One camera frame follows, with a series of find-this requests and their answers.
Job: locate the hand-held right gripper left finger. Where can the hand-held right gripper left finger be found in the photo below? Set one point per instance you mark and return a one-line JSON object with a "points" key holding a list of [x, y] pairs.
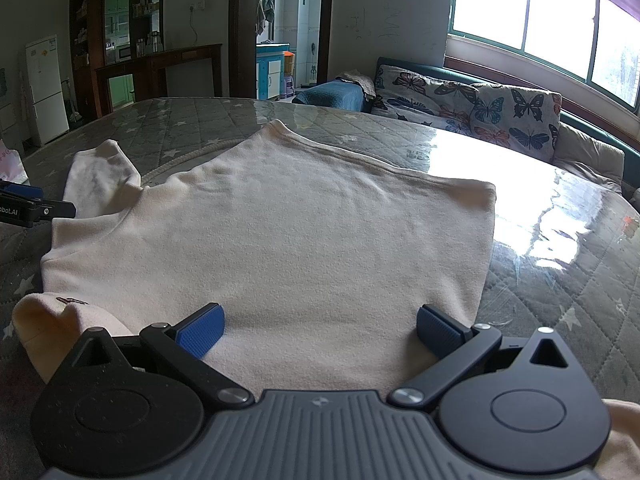
{"points": [[202, 332]]}

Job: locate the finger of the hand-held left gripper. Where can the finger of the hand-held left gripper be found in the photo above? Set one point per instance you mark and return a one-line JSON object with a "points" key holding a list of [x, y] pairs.
{"points": [[27, 192], [57, 210]]}

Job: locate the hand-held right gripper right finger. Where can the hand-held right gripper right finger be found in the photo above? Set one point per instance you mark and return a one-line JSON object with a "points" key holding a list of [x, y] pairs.
{"points": [[435, 332]]}

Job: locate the cream sweater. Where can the cream sweater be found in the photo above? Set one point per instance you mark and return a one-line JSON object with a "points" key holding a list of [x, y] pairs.
{"points": [[300, 235]]}

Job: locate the pink plastic bag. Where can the pink plastic bag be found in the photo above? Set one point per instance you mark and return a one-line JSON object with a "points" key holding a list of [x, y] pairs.
{"points": [[10, 160]]}

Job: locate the mop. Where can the mop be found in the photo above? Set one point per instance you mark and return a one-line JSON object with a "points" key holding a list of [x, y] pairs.
{"points": [[74, 112]]}

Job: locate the white refrigerator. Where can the white refrigerator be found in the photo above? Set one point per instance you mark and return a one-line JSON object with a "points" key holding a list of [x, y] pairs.
{"points": [[47, 90]]}

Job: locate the dark wooden shelf cabinet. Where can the dark wooden shelf cabinet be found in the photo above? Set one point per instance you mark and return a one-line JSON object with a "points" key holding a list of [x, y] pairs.
{"points": [[96, 35]]}

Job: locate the dark wooden sideboard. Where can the dark wooden sideboard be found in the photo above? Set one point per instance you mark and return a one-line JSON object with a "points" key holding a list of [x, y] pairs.
{"points": [[150, 62]]}

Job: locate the beige pillow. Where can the beige pillow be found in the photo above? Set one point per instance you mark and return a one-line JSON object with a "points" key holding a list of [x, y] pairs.
{"points": [[585, 155]]}

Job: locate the butterfly print pillows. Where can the butterfly print pillows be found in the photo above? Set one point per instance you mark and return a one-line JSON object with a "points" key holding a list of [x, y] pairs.
{"points": [[425, 95]]}

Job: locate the blue and white toy cabinet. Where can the blue and white toy cabinet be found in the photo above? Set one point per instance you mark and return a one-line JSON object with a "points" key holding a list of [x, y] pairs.
{"points": [[267, 72]]}

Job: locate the purple plastic stool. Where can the purple plastic stool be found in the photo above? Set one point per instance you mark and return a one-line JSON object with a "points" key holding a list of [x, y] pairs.
{"points": [[287, 87]]}

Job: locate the blue sofa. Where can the blue sofa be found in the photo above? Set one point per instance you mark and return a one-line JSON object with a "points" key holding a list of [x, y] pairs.
{"points": [[327, 94]]}

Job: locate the beige towel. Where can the beige towel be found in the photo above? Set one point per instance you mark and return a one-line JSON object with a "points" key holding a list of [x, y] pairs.
{"points": [[357, 82]]}

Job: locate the hanging grey garment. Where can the hanging grey garment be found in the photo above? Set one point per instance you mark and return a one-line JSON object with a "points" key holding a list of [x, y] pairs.
{"points": [[267, 10]]}

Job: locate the green framed window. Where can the green framed window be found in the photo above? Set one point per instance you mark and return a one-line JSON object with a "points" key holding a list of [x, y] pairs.
{"points": [[550, 10]]}

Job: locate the white wall socket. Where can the white wall socket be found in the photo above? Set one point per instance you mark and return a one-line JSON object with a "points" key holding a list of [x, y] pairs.
{"points": [[197, 6]]}

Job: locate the dark wooden door frame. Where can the dark wooden door frame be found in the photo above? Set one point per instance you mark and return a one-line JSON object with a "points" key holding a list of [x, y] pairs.
{"points": [[245, 35]]}

